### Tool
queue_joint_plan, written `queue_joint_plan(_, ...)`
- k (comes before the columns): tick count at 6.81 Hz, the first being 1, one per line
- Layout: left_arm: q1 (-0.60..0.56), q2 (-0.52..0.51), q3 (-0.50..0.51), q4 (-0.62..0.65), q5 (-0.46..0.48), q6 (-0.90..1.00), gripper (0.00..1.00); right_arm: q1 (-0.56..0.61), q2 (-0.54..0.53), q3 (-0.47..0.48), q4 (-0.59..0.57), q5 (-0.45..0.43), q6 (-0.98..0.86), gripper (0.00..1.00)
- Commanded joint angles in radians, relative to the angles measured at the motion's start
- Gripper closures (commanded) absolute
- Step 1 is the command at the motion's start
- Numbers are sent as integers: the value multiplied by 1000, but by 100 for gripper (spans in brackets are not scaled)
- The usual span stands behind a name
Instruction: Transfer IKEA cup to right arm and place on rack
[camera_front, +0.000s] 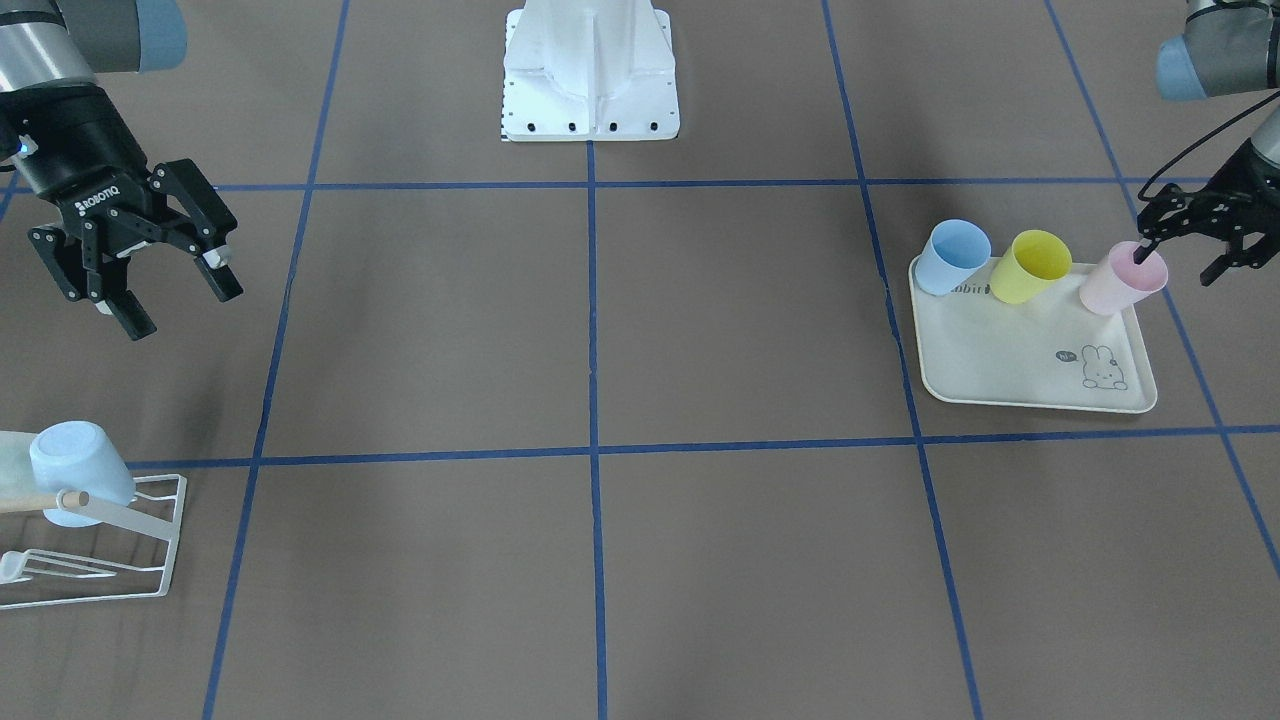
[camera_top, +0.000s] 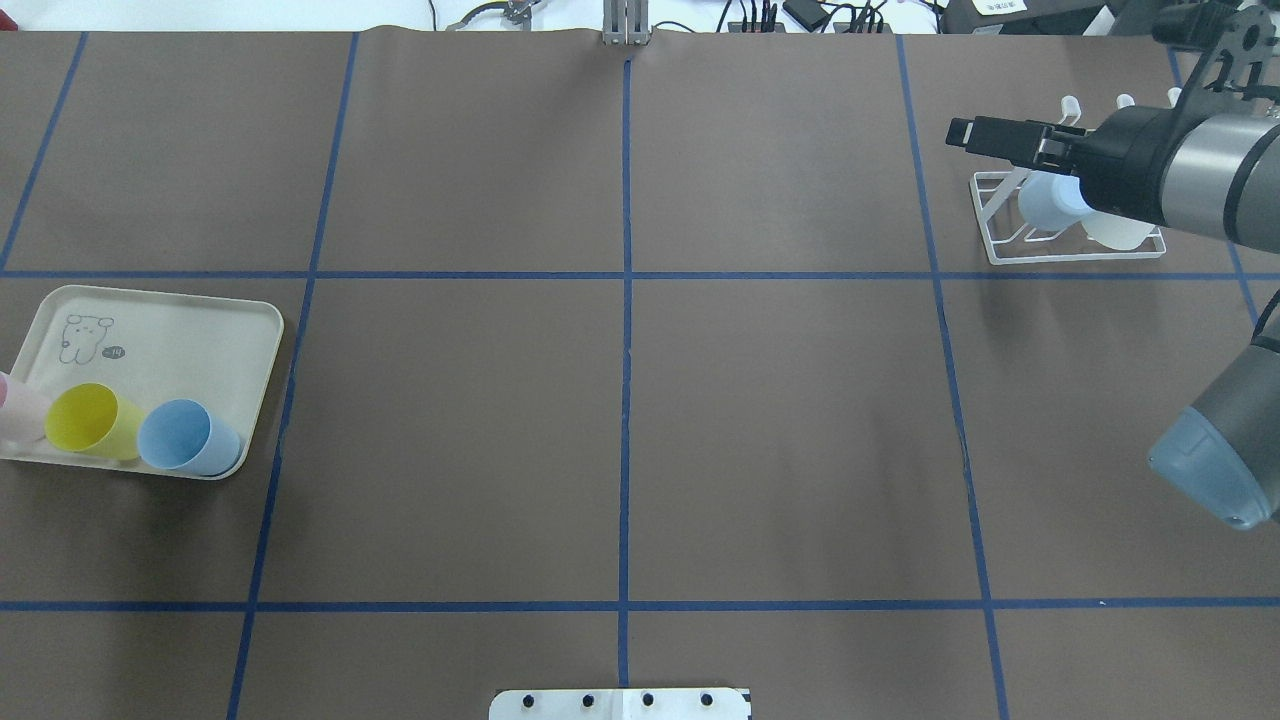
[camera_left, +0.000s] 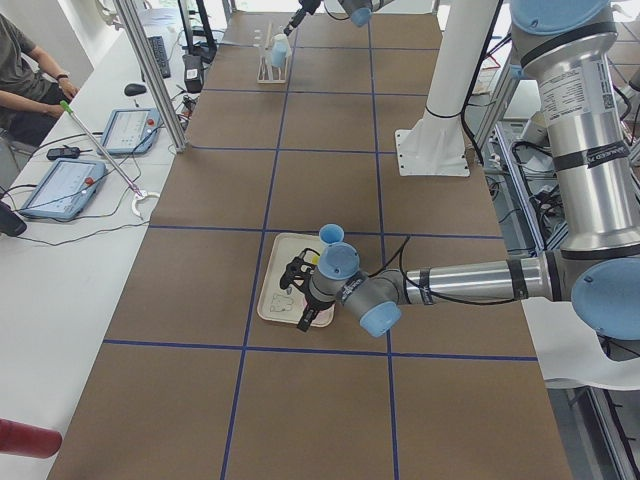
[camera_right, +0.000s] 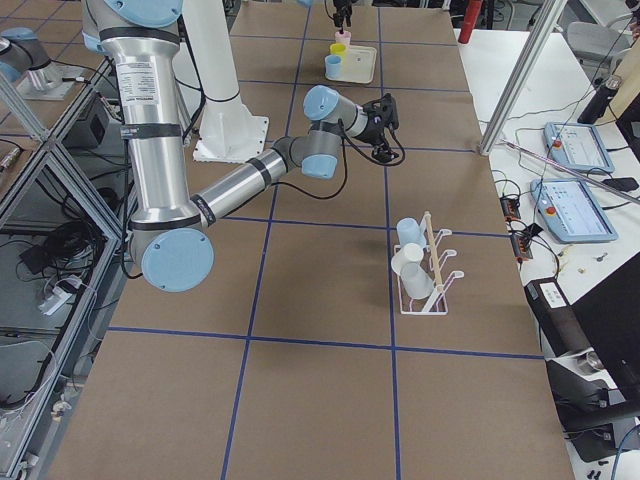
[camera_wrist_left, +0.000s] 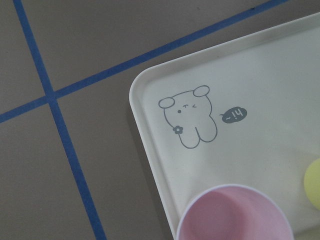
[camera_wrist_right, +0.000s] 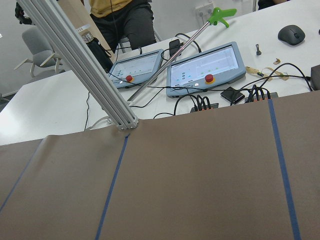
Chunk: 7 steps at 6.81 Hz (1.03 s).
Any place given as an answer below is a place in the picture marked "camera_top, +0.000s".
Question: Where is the aluminium frame post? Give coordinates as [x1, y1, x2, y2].
[602, 0, 652, 46]

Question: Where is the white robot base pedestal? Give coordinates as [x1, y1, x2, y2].
[488, 687, 753, 719]

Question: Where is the pale green plastic cup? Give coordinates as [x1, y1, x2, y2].
[1079, 211, 1155, 252]

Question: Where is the blue cup corner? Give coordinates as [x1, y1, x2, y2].
[1018, 170, 1094, 232]

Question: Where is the yellow plastic cup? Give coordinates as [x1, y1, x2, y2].
[44, 383, 145, 461]

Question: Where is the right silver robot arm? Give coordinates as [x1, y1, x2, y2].
[945, 105, 1279, 530]

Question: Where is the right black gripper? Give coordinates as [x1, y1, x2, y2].
[946, 106, 1187, 217]

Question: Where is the blue cup near base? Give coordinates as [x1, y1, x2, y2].
[136, 398, 242, 477]

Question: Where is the white wire cup rack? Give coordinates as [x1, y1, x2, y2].
[970, 94, 1187, 265]

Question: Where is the cream plastic tray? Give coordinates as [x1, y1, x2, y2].
[3, 284, 285, 480]

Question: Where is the grabber reach tool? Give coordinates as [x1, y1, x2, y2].
[442, 1, 541, 32]

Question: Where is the pink plastic cup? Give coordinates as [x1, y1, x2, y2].
[1, 372, 52, 445]

